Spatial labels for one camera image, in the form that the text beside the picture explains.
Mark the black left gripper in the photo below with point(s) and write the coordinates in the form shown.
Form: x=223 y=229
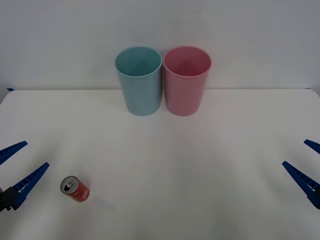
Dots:
x=4 y=201

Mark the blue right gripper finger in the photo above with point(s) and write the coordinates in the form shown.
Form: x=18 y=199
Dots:
x=313 y=146
x=303 y=181

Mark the red drink can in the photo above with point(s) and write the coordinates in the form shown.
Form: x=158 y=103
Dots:
x=78 y=191

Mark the pink plastic bin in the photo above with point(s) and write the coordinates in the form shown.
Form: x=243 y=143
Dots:
x=185 y=92

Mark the pale blue plastic bin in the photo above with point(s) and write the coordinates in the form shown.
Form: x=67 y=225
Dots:
x=141 y=92

